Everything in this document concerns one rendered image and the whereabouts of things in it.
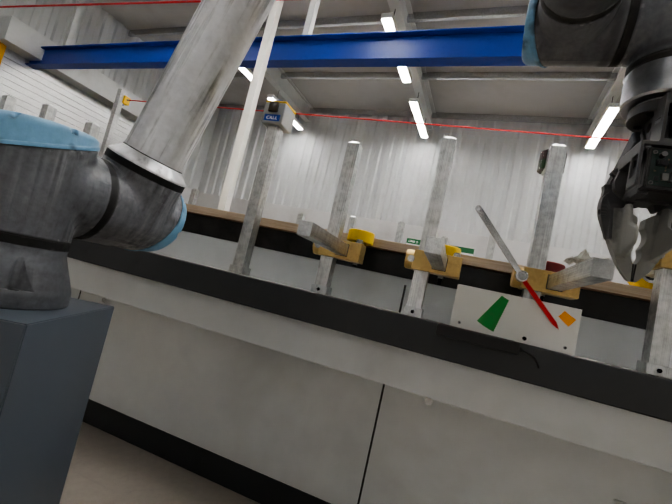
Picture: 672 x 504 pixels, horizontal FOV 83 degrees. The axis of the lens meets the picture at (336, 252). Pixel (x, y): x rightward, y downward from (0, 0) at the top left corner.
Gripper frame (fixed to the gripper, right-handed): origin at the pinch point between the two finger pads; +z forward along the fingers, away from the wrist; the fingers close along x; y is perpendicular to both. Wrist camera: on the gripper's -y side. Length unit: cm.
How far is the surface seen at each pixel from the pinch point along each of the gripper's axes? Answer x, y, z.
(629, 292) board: 22, -58, -5
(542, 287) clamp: -1.4, -39.3, -0.3
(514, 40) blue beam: -9, -309, -258
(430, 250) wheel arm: -25.0, -13.3, 0.0
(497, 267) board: -9, -58, -5
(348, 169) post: -53, -41, -22
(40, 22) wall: -775, -373, -318
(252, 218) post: -78, -42, -4
